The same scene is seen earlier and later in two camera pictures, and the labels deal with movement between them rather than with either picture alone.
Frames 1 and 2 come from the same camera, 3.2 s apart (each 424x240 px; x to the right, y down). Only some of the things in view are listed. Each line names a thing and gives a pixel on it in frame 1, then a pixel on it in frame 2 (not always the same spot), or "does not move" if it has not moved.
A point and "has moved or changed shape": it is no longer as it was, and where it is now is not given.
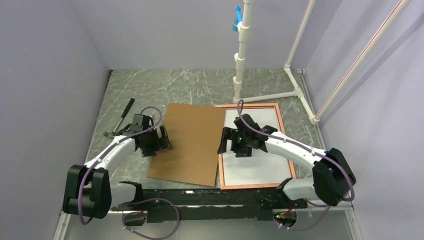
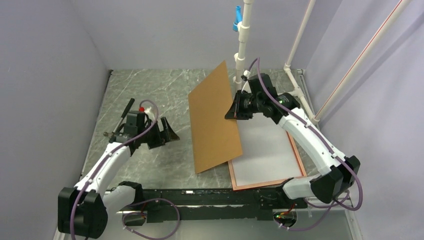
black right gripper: [230, 134] -> [235, 111]
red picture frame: [225, 187] has moved or changed shape
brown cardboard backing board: [194, 132] -> [215, 139]
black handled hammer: [112, 134] does not move
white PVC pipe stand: [243, 35] does not move
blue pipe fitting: [238, 18] does not move
